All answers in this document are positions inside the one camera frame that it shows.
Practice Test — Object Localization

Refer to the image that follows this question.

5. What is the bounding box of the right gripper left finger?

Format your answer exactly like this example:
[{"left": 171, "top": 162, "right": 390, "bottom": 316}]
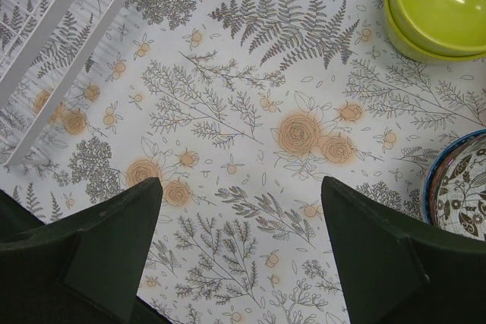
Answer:
[{"left": 1, "top": 178, "right": 165, "bottom": 323}]

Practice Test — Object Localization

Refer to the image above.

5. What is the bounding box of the white wire dish rack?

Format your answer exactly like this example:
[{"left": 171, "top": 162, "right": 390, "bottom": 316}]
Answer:
[{"left": 1, "top": 0, "right": 127, "bottom": 166}]

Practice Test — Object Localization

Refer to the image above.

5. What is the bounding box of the red floral pattern bowl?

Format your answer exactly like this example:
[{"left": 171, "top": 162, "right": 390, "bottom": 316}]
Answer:
[{"left": 428, "top": 135, "right": 485, "bottom": 241}]

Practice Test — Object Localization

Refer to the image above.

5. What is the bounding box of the red diamond pattern bowl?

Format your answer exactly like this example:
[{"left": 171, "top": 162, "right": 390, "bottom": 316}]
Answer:
[{"left": 419, "top": 129, "right": 485, "bottom": 225}]

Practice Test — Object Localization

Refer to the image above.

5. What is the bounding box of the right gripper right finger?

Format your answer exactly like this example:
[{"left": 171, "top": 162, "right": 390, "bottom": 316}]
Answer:
[{"left": 321, "top": 177, "right": 485, "bottom": 323}]

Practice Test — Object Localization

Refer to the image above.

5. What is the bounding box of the floral table mat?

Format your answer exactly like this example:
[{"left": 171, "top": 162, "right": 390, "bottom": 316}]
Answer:
[{"left": 1, "top": 0, "right": 485, "bottom": 323}]

